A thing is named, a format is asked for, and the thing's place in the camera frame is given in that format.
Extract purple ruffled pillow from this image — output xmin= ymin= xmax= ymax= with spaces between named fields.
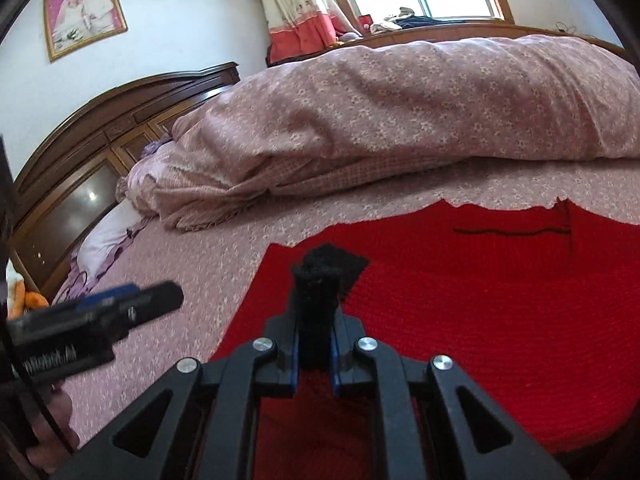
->
xmin=142 ymin=135 xmax=176 ymax=161

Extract person's left hand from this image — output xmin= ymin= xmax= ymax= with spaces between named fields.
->
xmin=24 ymin=384 xmax=81 ymax=475

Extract pink floral bed sheet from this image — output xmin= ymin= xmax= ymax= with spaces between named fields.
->
xmin=50 ymin=157 xmax=640 ymax=456

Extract wooden window ledge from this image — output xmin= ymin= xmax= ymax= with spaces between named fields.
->
xmin=325 ymin=21 xmax=626 ymax=53

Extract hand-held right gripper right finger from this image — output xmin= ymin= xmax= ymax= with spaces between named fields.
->
xmin=330 ymin=312 xmax=571 ymax=480

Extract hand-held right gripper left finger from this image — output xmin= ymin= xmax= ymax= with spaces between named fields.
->
xmin=50 ymin=310 xmax=301 ymax=480

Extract cream and red curtain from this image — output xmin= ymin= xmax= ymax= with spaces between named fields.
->
xmin=248 ymin=0 xmax=362 ymax=63

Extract white pillow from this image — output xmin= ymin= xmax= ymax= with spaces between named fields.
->
xmin=75 ymin=200 xmax=161 ymax=281

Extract orange plush toy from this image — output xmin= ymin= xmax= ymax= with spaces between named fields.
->
xmin=5 ymin=265 xmax=51 ymax=311

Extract dark blue cloth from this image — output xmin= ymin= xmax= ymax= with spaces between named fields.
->
xmin=400 ymin=16 xmax=452 ymax=29

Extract red knitted sweater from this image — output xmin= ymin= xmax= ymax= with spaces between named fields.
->
xmin=192 ymin=199 xmax=640 ymax=480

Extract clothes pile on windowsill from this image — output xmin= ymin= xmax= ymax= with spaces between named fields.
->
xmin=370 ymin=6 xmax=417 ymax=32

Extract dark wooden headboard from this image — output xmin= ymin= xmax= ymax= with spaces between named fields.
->
xmin=10 ymin=61 xmax=241 ymax=306

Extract pink floral duvet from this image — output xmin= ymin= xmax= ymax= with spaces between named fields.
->
xmin=116 ymin=34 xmax=640 ymax=233

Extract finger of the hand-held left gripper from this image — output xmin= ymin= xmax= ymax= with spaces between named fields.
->
xmin=112 ymin=281 xmax=184 ymax=340
xmin=50 ymin=283 xmax=141 ymax=313

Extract framed wall photo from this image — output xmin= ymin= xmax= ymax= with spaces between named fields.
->
xmin=42 ymin=0 xmax=129 ymax=63

